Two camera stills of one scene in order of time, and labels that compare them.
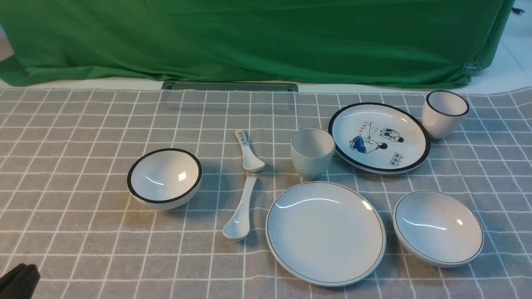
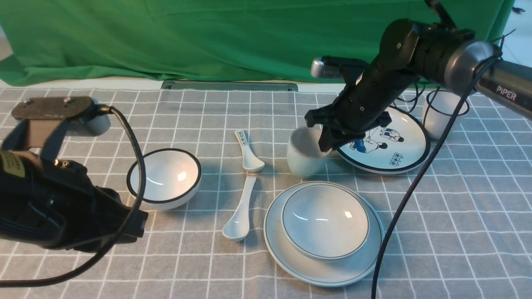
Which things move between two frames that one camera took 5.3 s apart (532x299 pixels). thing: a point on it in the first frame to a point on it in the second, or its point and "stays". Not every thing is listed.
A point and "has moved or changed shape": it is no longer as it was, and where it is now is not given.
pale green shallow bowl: [438, 229] to [325, 222]
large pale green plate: [324, 234] stays
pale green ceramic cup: [312, 150] has moved or changed shape
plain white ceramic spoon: [237, 228] stays
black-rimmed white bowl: [164, 179] stays
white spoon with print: [251, 162] stays
